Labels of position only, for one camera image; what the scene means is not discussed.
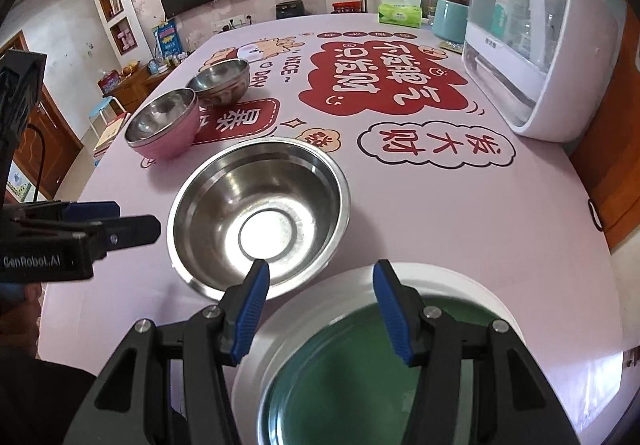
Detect stack of books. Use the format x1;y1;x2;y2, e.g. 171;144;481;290
95;112;128;151

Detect pink-sided steel bowl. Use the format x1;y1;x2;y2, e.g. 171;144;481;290
124;88;201;161

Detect colourful wall chart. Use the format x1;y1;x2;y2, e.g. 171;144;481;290
7;165;36;203

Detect red printed box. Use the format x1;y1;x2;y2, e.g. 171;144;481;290
97;70;123;96

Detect black cable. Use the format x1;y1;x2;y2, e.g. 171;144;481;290
27;125;51;201

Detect teal container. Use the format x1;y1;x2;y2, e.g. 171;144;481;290
432;0;471;43

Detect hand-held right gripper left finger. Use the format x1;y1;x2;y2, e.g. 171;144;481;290
87;259;271;445

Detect wall power outlets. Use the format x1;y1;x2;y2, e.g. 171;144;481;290
212;15;256;32

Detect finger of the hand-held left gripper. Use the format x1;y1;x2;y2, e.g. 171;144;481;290
60;202;121;226
92;214;162;251

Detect white clear-lid storage box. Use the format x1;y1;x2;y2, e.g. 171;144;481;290
462;0;626;142

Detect wooden door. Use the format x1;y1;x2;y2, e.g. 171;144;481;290
12;38;83;206

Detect person's dark clothing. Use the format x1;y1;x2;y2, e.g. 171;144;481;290
0;355;101;445

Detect wooden television cabinet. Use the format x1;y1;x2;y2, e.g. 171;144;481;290
97;52;171;116

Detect white stool with blue seat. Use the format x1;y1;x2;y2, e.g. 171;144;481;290
89;96;126;136

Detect dark-sided steel bowl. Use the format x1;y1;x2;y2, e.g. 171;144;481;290
186;58;251;107

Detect printed pink tablecloth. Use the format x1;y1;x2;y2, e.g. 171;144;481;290
42;12;626;445

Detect plain steel bowl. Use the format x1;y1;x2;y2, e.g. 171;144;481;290
166;136;351;301

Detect blue patterned white plate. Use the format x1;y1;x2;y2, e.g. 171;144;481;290
247;287;523;445

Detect green plate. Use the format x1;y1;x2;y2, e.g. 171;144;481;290
257;297;521;445

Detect plain white plate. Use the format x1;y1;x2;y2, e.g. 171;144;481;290
231;266;527;445

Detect wooden side cabinet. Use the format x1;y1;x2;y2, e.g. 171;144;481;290
570;0;640;253

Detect blue poster box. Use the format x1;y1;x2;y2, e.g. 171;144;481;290
152;19;181;57

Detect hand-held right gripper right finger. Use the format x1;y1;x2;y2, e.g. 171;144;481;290
372;259;583;445

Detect green tissue pack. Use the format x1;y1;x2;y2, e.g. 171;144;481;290
377;0;423;28

